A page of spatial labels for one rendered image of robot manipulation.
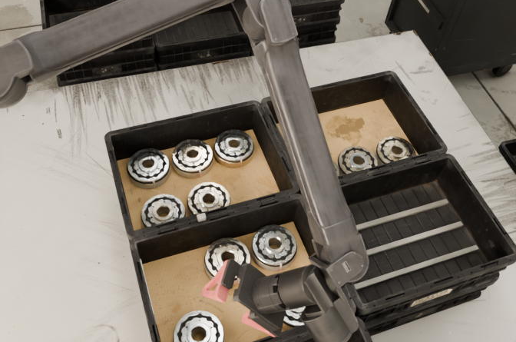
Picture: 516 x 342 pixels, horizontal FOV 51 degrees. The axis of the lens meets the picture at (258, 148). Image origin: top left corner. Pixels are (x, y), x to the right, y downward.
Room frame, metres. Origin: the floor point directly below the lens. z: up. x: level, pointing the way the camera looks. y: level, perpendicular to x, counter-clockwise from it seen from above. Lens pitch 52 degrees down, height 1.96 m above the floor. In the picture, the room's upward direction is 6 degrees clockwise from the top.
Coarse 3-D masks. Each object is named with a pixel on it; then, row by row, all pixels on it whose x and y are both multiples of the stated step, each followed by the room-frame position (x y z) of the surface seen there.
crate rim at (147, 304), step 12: (264, 204) 0.64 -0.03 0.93; (276, 204) 0.65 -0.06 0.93; (216, 216) 0.60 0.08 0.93; (228, 216) 0.60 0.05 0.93; (168, 228) 0.56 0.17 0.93; (180, 228) 0.56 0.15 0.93; (192, 228) 0.57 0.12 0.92; (132, 240) 0.52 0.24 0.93; (144, 240) 0.53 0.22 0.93; (132, 252) 0.50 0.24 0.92; (144, 288) 0.42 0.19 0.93; (144, 300) 0.40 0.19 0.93; (156, 336) 0.34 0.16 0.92; (288, 336) 0.36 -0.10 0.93
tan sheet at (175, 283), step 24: (240, 240) 0.60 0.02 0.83; (144, 264) 0.52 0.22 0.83; (168, 264) 0.52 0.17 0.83; (192, 264) 0.53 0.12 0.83; (168, 288) 0.47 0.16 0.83; (192, 288) 0.47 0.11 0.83; (168, 312) 0.42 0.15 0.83; (216, 312) 0.43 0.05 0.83; (240, 312) 0.43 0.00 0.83; (168, 336) 0.37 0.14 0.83; (240, 336) 0.38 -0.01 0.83; (264, 336) 0.39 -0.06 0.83
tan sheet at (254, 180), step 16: (208, 144) 0.87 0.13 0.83; (256, 144) 0.89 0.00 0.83; (128, 160) 0.80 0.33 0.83; (256, 160) 0.84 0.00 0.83; (128, 176) 0.75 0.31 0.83; (176, 176) 0.76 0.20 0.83; (208, 176) 0.77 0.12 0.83; (224, 176) 0.78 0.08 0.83; (240, 176) 0.78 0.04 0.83; (256, 176) 0.79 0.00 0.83; (272, 176) 0.79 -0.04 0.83; (128, 192) 0.70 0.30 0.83; (144, 192) 0.71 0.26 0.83; (160, 192) 0.71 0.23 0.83; (176, 192) 0.71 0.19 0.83; (240, 192) 0.73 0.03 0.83; (256, 192) 0.74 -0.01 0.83; (272, 192) 0.74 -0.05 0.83; (128, 208) 0.66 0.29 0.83
